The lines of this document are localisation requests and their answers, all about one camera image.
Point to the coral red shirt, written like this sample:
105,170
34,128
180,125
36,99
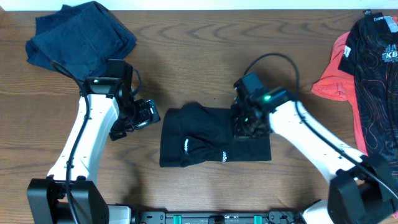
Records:
337,85

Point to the black shirt with orange pattern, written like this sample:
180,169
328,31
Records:
370,56

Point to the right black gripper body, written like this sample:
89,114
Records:
245,127

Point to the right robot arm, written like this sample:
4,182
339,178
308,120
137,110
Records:
360,187

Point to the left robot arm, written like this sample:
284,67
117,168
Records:
107,110

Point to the plain black t-shirt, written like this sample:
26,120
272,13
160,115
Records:
194,134

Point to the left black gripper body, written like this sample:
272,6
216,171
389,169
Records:
136,116

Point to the navy blue garment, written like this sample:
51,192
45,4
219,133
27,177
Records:
82,38

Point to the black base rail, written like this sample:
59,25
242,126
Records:
217,217

